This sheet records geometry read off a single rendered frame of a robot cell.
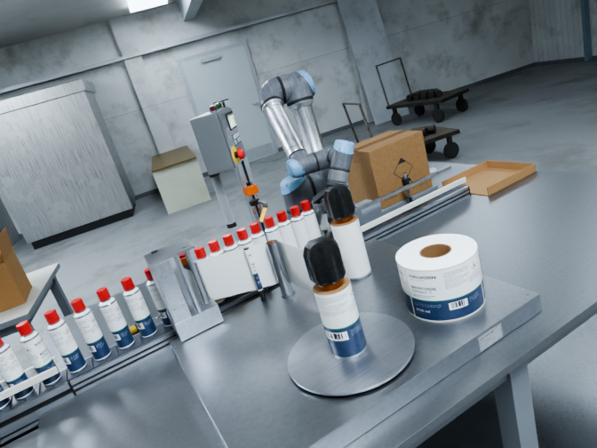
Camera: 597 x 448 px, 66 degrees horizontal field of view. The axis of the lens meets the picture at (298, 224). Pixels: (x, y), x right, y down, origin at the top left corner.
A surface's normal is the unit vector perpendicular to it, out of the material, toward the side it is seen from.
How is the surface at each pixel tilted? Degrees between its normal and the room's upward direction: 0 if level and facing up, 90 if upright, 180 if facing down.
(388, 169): 90
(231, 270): 90
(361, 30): 79
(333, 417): 0
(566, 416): 0
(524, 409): 90
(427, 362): 0
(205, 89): 90
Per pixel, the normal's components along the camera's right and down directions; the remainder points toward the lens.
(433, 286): -0.33, 0.40
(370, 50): 0.23, 0.06
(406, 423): -0.27, -0.91
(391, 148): 0.44, 0.18
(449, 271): 0.05, 0.32
